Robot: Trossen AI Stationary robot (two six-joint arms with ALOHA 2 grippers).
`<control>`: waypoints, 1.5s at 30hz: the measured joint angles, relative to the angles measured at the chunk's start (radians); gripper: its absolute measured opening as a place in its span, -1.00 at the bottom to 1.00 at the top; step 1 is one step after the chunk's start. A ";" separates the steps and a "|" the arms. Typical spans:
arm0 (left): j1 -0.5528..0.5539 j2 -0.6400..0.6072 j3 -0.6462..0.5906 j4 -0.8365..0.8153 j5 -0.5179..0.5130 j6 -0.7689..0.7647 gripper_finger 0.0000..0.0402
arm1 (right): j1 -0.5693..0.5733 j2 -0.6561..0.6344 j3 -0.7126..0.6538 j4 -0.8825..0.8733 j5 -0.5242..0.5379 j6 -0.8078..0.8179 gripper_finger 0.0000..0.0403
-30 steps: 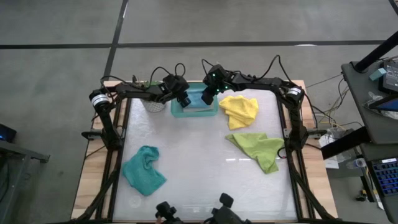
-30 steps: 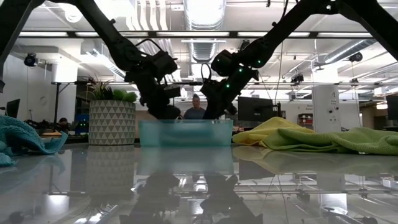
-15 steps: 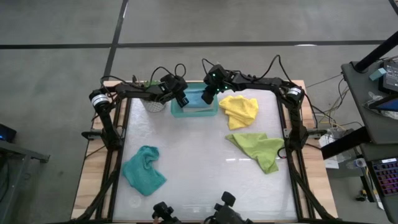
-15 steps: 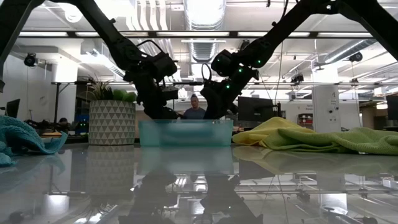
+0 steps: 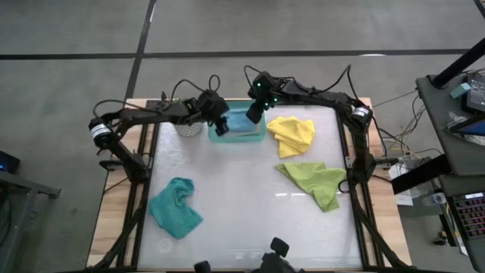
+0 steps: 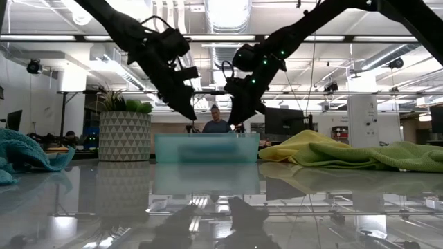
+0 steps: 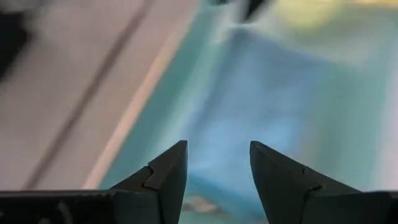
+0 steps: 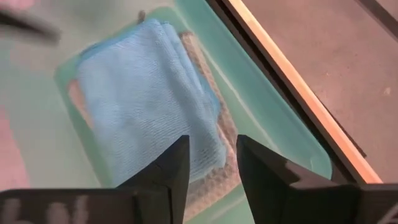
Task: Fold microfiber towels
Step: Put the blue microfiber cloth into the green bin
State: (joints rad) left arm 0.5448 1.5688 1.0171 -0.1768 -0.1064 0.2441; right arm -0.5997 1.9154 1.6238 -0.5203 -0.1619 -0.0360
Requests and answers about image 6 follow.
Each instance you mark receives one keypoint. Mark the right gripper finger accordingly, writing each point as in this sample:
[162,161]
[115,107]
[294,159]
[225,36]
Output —
[244,112]

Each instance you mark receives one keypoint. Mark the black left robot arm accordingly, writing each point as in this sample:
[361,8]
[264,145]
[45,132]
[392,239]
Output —
[117,24]

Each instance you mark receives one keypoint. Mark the yellow microfiber towel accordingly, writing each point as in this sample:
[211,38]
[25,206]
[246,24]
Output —
[294,145]

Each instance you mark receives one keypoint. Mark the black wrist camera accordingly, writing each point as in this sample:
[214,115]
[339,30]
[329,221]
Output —
[188,73]
[233,86]

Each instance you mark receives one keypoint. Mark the white building pillar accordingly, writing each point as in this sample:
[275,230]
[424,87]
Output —
[362,121]

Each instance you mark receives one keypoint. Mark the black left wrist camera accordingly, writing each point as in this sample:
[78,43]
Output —
[188,73]

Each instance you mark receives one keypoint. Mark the lime green microfiber towel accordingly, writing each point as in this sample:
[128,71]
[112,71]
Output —
[380,157]

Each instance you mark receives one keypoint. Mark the teal microfiber towel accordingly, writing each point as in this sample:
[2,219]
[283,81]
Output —
[27,152]

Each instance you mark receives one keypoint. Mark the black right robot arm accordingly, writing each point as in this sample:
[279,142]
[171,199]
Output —
[311,20]

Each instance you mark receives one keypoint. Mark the silver ceiling air duct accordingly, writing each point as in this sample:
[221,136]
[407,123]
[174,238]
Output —
[226,15]

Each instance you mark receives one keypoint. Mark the white triangle-patterned plant pot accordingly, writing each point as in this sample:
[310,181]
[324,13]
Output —
[124,136]

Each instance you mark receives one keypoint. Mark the black ceiling spotlight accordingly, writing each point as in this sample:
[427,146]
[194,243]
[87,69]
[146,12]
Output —
[396,63]
[34,66]

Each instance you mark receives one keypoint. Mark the black office monitor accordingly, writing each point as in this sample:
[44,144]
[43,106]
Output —
[14,120]
[436,119]
[284,122]

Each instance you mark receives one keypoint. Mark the teal translucent plastic bin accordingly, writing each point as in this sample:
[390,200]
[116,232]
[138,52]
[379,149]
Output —
[162,148]

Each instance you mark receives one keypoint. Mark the person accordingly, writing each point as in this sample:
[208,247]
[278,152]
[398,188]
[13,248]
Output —
[216,126]

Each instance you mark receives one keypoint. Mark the green artificial succulent plant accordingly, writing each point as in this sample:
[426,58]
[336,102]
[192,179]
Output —
[117,102]

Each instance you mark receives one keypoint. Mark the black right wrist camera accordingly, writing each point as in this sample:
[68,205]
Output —
[233,86]

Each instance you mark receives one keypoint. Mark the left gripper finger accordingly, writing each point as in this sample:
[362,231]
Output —
[185,103]

